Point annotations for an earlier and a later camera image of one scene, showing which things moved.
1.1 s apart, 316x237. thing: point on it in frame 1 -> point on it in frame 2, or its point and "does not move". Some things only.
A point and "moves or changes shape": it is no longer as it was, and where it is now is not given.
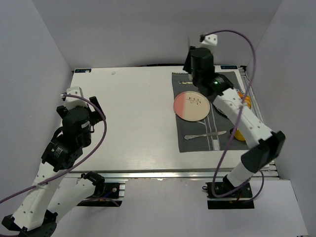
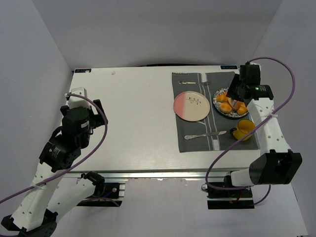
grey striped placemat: (213, 133) does not move
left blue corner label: (83, 70) does not move
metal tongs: (188, 46) moves or changes shape
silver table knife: (188, 137) does not move
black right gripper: (187, 65) -> (233, 87)
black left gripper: (96, 108) does not move
